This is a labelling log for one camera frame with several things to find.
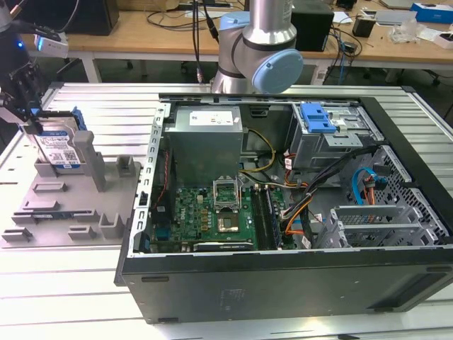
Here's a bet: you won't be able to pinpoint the grey flat box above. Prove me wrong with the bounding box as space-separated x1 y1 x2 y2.
374 9 418 26

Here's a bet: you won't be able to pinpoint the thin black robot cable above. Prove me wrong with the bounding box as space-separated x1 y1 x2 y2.
190 0 220 86

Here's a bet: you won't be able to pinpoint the white paper sheet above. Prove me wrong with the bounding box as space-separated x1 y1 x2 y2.
332 10 355 26

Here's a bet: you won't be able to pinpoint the black graphics card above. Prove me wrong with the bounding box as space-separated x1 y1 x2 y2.
193 240 254 253

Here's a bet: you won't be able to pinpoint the grey power supply unit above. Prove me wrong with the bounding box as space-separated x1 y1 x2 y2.
163 106 245 178

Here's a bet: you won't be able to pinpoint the clear plastic packaging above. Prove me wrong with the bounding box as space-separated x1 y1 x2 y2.
389 19 425 44

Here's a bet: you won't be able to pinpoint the black speaker box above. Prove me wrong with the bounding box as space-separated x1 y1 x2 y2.
292 8 336 52

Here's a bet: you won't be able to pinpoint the large black box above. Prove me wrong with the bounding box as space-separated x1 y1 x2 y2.
21 0 120 36

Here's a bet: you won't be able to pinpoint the orange flat wire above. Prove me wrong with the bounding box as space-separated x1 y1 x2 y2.
285 203 312 237

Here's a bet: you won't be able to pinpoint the blue data wire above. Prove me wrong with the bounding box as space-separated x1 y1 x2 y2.
351 167 377 206

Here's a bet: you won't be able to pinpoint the long wooden desk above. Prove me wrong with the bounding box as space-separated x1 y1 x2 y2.
0 0 453 67

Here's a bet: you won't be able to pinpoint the blue plastic drive latch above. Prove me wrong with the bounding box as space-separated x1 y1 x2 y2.
300 102 336 135

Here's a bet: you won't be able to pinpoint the green motherboard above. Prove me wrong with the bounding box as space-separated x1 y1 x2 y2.
150 183 294 252

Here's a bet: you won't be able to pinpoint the grey optical drive cage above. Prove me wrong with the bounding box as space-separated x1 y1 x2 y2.
285 102 385 171

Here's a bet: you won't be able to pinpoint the yellow power wires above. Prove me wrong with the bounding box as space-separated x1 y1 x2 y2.
240 129 277 175

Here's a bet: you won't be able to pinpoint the orange power wire black plug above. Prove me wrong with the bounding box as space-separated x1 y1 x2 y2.
363 178 378 205

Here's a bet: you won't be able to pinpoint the blue cardboard box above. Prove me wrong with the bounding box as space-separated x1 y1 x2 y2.
410 1 453 24

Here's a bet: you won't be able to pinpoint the CPU socket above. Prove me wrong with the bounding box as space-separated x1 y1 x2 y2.
216 210 239 234

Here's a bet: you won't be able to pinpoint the black RAM slot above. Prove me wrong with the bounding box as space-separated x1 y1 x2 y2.
250 186 270 249
262 186 283 249

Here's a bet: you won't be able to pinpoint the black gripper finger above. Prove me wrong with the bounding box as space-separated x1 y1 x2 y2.
0 84 15 109
9 65 43 135

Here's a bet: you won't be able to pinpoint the black cable bundle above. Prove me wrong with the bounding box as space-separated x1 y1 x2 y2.
282 144 385 220

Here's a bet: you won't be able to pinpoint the hard disk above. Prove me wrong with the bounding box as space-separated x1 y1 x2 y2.
19 108 88 171

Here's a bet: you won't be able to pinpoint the grey plastic parts rack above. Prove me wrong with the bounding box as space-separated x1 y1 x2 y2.
0 130 144 249

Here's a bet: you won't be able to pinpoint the black PC case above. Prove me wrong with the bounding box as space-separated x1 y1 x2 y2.
113 92 453 325

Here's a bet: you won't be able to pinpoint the metal socket cover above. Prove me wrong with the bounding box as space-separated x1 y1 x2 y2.
211 176 244 213

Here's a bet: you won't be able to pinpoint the blue network cable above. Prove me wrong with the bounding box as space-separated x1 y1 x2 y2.
338 31 348 86

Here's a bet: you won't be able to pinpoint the white box black insert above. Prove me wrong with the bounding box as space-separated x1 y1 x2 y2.
424 30 453 49

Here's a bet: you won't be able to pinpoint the multicolour power wire bundle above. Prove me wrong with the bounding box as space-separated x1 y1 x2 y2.
282 178 309 191

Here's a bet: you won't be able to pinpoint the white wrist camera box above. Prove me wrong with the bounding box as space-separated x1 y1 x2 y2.
33 31 70 57

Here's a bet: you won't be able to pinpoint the small black cube box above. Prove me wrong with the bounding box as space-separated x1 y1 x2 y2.
352 16 377 38

